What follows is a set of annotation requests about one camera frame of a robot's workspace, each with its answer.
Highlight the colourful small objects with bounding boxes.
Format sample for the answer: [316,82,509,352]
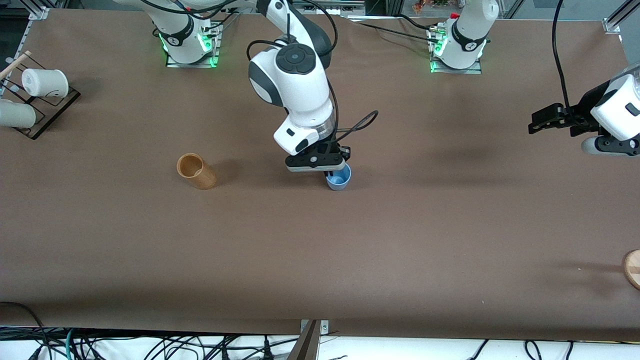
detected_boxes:
[412,0,451,14]

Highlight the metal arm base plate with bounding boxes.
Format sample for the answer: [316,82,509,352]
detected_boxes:
[166,22,221,69]
[429,25,484,75]

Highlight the wooden stick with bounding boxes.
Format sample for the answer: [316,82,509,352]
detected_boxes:
[0,50,32,81]

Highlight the dark transparent cup rack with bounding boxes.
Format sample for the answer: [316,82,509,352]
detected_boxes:
[0,67,82,141]

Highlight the black base cable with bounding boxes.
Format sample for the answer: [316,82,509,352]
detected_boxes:
[397,13,441,33]
[345,19,441,45]

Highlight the round wooden disc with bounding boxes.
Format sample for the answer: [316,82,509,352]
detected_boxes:
[622,249,640,291]

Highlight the blue cup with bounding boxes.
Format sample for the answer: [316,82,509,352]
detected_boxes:
[325,162,353,192]

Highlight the small metal bracket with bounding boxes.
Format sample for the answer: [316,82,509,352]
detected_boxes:
[300,319,330,335]

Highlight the dark brown beam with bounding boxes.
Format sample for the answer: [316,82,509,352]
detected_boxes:
[286,320,321,360]

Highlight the grey metal box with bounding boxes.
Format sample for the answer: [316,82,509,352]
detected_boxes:
[291,0,367,16]

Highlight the aluminium frame profile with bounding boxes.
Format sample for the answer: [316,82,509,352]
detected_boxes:
[602,0,640,35]

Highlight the white cup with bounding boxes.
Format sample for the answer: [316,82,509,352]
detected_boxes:
[21,68,70,99]
[0,98,37,129]

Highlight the brown bamboo cup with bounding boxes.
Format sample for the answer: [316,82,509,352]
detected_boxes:
[176,152,218,191]

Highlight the green floor cable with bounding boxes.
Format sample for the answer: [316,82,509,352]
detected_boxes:
[63,330,79,360]

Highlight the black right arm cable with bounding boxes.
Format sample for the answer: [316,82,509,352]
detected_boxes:
[246,0,380,147]

